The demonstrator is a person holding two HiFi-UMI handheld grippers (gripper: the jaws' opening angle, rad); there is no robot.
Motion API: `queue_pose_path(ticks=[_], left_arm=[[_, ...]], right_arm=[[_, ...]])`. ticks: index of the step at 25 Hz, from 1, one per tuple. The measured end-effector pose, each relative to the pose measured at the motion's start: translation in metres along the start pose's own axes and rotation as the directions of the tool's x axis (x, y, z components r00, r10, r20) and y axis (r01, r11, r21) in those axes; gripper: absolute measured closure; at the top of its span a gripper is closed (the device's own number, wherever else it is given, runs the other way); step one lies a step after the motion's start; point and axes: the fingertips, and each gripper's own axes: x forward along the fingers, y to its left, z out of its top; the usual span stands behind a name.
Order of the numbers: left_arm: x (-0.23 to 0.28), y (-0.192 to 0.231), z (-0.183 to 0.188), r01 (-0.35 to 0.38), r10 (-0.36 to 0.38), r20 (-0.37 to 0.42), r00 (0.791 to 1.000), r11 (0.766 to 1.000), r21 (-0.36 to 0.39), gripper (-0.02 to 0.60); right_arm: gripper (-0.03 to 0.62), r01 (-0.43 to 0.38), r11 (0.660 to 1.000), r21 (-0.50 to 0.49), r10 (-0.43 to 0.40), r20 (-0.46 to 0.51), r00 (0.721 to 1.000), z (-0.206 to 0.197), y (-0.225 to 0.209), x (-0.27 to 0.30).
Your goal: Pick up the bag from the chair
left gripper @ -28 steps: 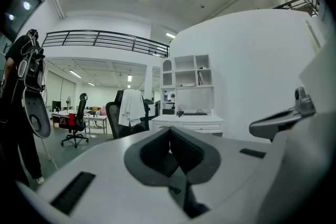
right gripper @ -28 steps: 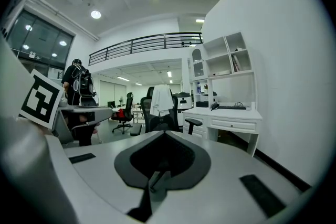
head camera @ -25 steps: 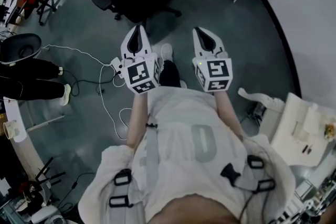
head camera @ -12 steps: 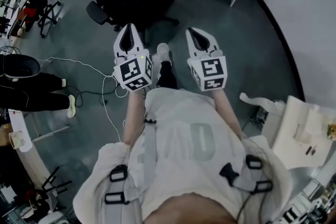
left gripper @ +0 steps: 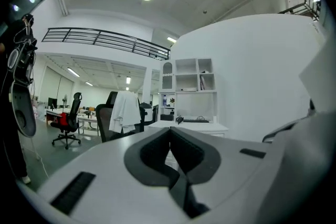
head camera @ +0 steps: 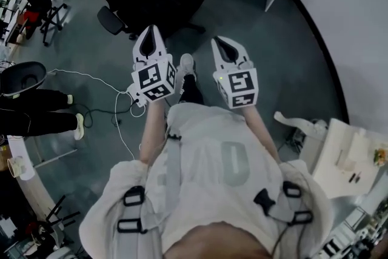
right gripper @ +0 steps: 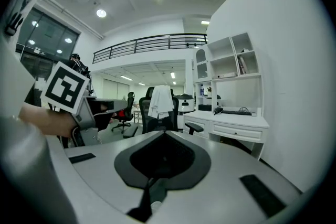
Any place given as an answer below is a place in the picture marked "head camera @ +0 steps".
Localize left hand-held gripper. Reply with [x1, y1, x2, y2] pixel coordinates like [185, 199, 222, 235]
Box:
[130, 25, 178, 104]

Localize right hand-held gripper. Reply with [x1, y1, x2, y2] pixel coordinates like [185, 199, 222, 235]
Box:
[210, 36, 259, 110]

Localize person's right forearm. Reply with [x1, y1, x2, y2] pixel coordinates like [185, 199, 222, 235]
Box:
[241, 104, 281, 165]

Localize person's left forearm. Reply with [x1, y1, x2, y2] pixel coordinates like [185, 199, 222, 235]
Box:
[139, 98, 171, 165]

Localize black swivel chair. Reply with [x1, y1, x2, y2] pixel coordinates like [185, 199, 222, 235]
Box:
[11, 0, 69, 47]

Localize person's leg in black trousers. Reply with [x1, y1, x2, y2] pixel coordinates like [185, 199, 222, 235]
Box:
[178, 73, 205, 106]

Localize person's white shirt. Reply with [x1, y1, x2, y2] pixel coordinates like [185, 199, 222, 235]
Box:
[79, 102, 334, 259]

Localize white curved armrest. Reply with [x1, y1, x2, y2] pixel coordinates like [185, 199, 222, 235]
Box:
[273, 110, 330, 141]

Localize red cloth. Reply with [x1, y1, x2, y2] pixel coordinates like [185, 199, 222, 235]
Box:
[22, 10, 42, 29]

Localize grey harness with black buckles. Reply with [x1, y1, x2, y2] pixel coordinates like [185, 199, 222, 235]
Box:
[116, 123, 315, 236]

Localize white side table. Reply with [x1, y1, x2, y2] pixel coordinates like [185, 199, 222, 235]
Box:
[311, 117, 388, 200]

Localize roll of tape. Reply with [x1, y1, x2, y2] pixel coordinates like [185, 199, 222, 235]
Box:
[7, 155, 25, 177]

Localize curved white counter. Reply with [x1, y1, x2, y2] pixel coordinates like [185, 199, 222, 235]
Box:
[6, 135, 66, 248]

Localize small flower arrangement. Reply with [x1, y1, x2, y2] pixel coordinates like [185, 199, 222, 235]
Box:
[373, 147, 388, 167]

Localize black tripod legs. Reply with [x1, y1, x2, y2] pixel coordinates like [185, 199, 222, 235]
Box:
[44, 194, 82, 229]

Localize white cable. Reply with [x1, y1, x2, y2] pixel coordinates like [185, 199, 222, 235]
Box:
[47, 69, 147, 161]

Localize black cable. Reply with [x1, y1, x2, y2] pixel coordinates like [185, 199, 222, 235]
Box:
[72, 98, 140, 129]

